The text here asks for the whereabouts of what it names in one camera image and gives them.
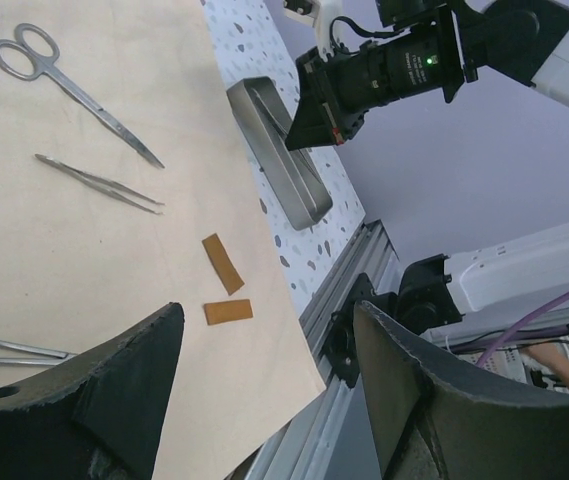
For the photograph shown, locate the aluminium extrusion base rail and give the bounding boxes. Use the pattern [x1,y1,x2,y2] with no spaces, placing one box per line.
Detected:
[228,220,397,479]

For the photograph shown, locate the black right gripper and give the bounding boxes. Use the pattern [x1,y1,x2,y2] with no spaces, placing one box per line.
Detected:
[285,9,478,151]

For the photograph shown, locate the short steel tweezers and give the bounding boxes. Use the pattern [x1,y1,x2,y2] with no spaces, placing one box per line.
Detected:
[34,153,165,215]

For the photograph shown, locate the long steel tweezers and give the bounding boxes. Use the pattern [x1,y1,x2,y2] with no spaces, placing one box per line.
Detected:
[0,340,76,367]

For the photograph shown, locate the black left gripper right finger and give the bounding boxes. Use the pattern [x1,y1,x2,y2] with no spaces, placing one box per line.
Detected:
[357,303,569,479]

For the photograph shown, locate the steel surgical scissors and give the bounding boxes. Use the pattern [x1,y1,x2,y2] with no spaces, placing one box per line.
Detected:
[0,23,165,169]

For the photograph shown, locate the beige cloth mat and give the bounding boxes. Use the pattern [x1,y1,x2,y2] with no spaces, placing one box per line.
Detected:
[0,1,324,479]

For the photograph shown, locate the steel instrument tray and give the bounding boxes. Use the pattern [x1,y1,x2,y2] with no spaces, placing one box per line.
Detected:
[227,77,333,231]

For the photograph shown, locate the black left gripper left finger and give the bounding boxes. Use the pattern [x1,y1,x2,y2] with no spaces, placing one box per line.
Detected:
[0,303,184,479]

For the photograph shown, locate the brown bandage strip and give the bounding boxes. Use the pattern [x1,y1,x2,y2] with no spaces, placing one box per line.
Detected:
[203,299,253,326]
[202,233,245,296]

